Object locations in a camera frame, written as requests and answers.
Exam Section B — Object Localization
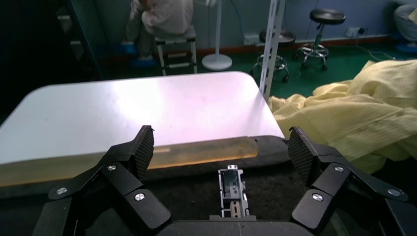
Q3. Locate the black stepped rack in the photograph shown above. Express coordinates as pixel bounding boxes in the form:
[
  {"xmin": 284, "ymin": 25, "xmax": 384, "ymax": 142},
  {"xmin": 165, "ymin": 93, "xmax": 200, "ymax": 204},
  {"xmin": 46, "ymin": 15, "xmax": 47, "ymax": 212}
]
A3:
[{"xmin": 55, "ymin": 0, "xmax": 105, "ymax": 81}]

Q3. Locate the yellow cloth garment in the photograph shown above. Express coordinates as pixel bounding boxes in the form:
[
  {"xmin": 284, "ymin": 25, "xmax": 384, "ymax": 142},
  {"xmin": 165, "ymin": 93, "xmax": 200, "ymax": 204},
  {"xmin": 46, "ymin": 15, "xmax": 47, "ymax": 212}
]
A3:
[{"xmin": 268, "ymin": 59, "xmax": 417, "ymax": 174}]

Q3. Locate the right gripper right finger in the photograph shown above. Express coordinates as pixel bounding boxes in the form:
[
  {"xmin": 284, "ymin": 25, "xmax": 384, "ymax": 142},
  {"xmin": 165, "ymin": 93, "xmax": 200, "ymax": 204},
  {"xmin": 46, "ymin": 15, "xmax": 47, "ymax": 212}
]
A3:
[{"xmin": 288, "ymin": 127, "xmax": 409, "ymax": 234}]

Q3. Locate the grey metal rail part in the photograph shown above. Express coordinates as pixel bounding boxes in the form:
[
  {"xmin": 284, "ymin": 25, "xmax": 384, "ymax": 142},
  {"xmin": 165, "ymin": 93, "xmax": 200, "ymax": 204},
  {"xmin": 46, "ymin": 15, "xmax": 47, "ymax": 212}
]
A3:
[{"xmin": 217, "ymin": 165, "xmax": 250, "ymax": 218}]

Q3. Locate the white perforated shelf upright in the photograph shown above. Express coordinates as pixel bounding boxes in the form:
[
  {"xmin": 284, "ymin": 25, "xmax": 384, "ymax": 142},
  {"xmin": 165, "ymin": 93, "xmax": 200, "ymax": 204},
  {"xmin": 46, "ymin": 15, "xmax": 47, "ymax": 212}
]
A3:
[{"xmin": 258, "ymin": 0, "xmax": 287, "ymax": 102}]

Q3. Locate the white wall power outlet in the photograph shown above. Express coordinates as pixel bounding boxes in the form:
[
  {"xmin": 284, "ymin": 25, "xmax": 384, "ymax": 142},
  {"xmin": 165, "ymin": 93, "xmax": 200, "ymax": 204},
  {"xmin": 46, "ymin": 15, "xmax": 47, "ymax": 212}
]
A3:
[
  {"xmin": 344, "ymin": 27, "xmax": 365, "ymax": 38},
  {"xmin": 243, "ymin": 32, "xmax": 261, "ymax": 46}
]

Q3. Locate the black round swivel stool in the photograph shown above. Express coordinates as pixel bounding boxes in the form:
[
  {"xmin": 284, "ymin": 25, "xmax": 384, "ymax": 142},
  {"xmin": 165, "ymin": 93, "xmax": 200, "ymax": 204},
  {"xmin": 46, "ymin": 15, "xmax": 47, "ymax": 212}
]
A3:
[
  {"xmin": 249, "ymin": 29, "xmax": 297, "ymax": 84},
  {"xmin": 297, "ymin": 7, "xmax": 347, "ymax": 71}
]

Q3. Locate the person in pale coat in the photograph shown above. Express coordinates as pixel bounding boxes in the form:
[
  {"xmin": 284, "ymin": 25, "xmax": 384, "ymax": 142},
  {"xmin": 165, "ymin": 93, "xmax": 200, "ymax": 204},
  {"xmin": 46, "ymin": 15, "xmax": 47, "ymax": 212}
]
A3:
[{"xmin": 392, "ymin": 2, "xmax": 417, "ymax": 55}]

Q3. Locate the blue shoe cover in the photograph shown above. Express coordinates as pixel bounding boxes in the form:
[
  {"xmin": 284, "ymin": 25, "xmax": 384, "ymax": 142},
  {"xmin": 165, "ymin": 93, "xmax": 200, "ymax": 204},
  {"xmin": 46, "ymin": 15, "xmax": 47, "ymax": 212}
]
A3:
[
  {"xmin": 130, "ymin": 56, "xmax": 159, "ymax": 68},
  {"xmin": 117, "ymin": 41, "xmax": 138, "ymax": 55}
]

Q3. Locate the black robot torso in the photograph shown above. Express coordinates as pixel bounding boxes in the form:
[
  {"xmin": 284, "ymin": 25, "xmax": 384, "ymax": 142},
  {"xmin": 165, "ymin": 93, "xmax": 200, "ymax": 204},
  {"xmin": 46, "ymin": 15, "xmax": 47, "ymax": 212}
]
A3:
[{"xmin": 0, "ymin": 0, "xmax": 71, "ymax": 115}]

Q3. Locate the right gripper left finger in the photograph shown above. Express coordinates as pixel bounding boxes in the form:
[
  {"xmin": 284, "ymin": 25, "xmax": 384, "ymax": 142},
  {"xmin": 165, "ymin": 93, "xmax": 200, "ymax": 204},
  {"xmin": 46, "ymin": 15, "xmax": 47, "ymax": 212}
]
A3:
[{"xmin": 48, "ymin": 125, "xmax": 172, "ymax": 236}]

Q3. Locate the black conveyor belt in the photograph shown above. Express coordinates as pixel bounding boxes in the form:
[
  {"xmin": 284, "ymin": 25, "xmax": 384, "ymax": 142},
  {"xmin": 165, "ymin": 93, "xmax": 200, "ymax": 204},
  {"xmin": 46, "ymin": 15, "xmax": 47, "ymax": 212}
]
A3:
[{"xmin": 0, "ymin": 135, "xmax": 296, "ymax": 236}]

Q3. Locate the seated person in white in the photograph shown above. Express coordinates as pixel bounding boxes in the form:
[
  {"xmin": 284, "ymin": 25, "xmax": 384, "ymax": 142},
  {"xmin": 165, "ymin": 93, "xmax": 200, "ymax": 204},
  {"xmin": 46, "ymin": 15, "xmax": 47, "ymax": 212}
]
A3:
[{"xmin": 125, "ymin": 0, "xmax": 195, "ymax": 62}]

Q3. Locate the amber tray edge strip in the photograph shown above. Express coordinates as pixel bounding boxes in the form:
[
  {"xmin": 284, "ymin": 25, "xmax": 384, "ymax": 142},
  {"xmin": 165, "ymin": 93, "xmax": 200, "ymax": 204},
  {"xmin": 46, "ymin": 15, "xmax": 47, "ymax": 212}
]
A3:
[{"xmin": 0, "ymin": 136, "xmax": 259, "ymax": 188}]

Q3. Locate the white floor stand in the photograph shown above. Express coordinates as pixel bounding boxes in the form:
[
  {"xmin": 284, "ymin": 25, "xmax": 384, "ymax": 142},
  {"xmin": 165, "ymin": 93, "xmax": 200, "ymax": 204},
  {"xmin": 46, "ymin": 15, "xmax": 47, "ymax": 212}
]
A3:
[{"xmin": 201, "ymin": 0, "xmax": 233, "ymax": 72}]

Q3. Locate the white step stool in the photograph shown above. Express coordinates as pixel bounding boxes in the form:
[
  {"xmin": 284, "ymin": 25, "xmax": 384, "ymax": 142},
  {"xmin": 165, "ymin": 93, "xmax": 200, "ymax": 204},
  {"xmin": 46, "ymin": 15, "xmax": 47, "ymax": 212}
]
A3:
[{"xmin": 154, "ymin": 25, "xmax": 198, "ymax": 76}]

